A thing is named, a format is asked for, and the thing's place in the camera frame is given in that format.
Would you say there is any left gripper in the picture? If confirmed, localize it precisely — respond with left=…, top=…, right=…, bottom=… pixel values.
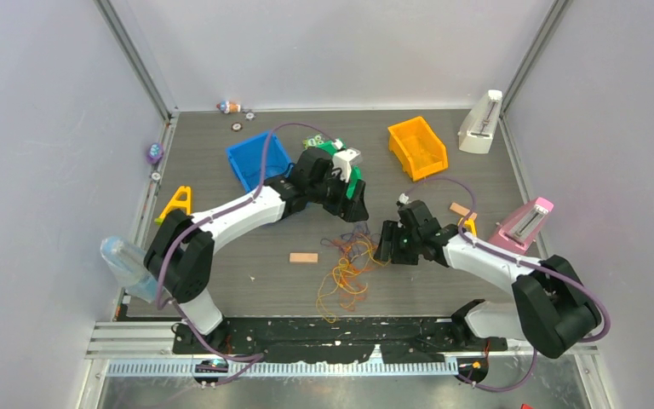
left=307, top=166, right=368, bottom=222

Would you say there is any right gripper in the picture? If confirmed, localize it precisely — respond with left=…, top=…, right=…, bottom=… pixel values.
left=374, top=220, right=422, bottom=266

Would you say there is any yellow cable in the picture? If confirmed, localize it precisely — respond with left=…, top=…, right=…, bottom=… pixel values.
left=315, top=237, right=387, bottom=325

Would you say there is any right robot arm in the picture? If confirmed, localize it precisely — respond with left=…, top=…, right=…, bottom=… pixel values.
left=376, top=200, right=607, bottom=359

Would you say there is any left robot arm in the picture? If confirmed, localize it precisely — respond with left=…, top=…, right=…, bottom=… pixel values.
left=143, top=147, right=369, bottom=353

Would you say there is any green plastic bin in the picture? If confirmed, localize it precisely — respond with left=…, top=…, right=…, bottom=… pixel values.
left=318, top=139, right=362, bottom=199

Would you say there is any small wooden block right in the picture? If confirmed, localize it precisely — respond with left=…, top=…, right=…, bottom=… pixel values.
left=449, top=202, right=477, bottom=221

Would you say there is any yellow triangular toy right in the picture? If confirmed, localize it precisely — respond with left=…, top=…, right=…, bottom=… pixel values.
left=461, top=216, right=478, bottom=237

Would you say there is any yellow triangular toy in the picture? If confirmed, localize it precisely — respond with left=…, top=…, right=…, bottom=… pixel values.
left=461, top=216, right=478, bottom=237
left=154, top=185, right=192, bottom=225

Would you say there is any green gear toy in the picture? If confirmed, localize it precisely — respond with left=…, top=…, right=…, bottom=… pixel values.
left=302, top=134, right=327, bottom=149

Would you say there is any orange plastic bin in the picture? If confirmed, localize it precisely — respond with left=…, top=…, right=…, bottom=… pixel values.
left=387, top=116, right=449, bottom=181

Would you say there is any blue plastic bin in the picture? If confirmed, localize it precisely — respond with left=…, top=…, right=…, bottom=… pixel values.
left=225, top=132, right=292, bottom=193

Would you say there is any pink metronome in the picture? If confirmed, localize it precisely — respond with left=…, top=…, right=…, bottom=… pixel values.
left=488, top=197, right=554, bottom=255

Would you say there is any white metronome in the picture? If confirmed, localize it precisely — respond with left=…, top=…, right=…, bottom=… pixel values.
left=458, top=89, right=503, bottom=154

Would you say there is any small toy figurine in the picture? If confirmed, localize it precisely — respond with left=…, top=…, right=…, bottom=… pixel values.
left=215, top=101, right=242, bottom=114

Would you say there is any yellow triangular toy left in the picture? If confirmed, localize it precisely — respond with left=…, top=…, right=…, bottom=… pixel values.
left=154, top=185, right=192, bottom=225

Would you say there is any purple round toy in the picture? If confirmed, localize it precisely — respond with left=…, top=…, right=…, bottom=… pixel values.
left=146, top=142, right=164, bottom=164

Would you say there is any clear blue plastic container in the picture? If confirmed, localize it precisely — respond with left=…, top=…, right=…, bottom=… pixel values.
left=100, top=236, right=158, bottom=303

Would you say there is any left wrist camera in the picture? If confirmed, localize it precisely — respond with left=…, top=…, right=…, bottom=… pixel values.
left=332, top=148, right=362, bottom=183

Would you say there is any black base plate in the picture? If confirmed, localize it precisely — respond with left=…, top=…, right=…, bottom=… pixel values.
left=171, top=316, right=508, bottom=364

